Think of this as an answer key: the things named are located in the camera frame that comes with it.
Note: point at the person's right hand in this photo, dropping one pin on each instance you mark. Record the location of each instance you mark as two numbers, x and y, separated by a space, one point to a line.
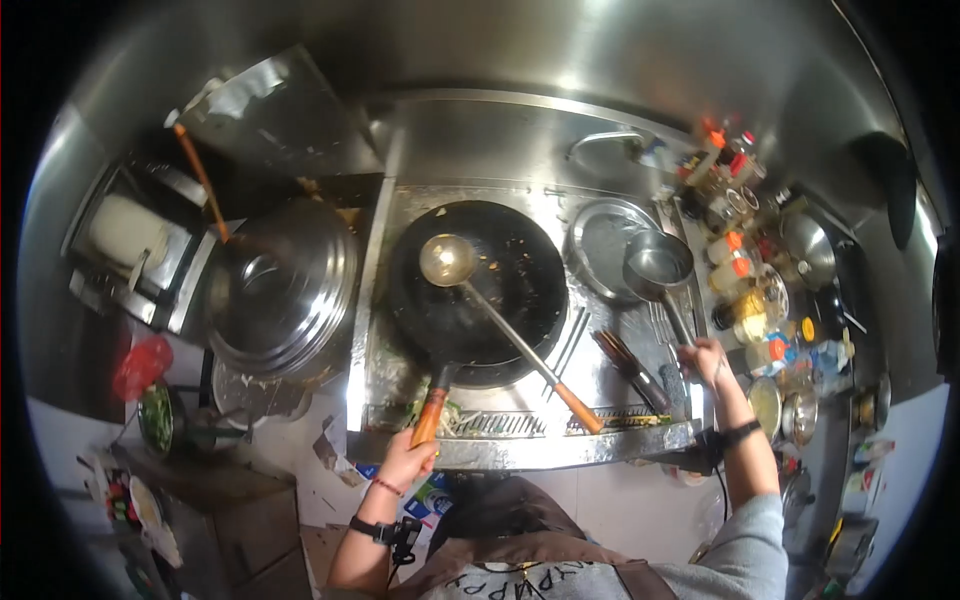
705 361

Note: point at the person's left hand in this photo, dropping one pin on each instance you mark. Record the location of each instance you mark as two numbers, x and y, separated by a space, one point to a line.
403 463

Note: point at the person's left fingers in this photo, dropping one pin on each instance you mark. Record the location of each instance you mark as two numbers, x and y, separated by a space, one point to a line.
426 452

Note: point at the person's right fingers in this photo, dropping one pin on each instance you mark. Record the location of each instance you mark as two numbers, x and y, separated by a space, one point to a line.
688 352

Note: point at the small steel saucepan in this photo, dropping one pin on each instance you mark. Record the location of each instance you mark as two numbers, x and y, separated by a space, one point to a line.
658 264

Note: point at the dark grey cylinder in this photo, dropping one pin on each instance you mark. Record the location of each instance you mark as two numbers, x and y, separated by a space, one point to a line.
675 390

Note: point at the blue packet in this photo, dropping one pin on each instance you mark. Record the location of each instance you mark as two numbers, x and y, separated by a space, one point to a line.
427 501

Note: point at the dark brown utensil bundle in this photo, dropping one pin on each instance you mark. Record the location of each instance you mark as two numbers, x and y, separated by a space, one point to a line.
631 369

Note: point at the black wrist band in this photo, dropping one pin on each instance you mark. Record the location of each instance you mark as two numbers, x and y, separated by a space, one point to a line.
731 435
384 532

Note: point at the steel bowl with yellow sauce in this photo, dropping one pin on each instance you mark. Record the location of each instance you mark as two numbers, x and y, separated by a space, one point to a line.
765 405

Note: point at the steel cooking range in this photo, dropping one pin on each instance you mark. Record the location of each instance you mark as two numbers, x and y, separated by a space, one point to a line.
525 435

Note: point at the group of condiment bottles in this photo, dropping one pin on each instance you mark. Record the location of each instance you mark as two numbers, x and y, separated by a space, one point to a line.
742 247

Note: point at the small steel bowl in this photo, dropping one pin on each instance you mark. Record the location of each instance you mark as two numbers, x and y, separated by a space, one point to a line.
799 414

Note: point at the round steel plate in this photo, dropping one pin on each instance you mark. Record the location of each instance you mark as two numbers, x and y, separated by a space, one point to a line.
604 247

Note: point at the domed steel lid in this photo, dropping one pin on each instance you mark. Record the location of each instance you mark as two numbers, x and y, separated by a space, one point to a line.
808 247

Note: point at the person's body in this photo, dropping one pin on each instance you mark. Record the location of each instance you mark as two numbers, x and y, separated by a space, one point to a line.
555 555

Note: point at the brown wooden cabinet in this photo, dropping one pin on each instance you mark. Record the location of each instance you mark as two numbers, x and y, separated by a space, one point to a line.
225 525

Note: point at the large steel pot lid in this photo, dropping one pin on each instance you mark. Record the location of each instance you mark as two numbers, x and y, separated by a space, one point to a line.
281 289

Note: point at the steel tap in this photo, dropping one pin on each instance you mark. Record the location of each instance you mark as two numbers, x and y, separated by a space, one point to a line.
604 139

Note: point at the bowl of green vegetables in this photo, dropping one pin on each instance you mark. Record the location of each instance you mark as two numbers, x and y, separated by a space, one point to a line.
157 417

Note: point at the red plastic bag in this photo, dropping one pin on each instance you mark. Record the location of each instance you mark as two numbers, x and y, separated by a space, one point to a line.
142 366

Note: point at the orange wooden stick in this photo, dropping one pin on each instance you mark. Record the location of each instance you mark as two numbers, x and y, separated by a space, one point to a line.
201 181

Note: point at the steel tray with white container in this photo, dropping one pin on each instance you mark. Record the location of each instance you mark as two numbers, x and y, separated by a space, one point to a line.
131 240

